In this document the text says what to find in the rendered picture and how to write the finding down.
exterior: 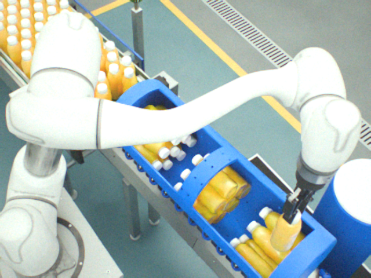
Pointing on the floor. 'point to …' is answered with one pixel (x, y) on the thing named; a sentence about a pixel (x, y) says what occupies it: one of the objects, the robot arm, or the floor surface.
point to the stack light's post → (138, 32)
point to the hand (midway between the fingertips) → (295, 209)
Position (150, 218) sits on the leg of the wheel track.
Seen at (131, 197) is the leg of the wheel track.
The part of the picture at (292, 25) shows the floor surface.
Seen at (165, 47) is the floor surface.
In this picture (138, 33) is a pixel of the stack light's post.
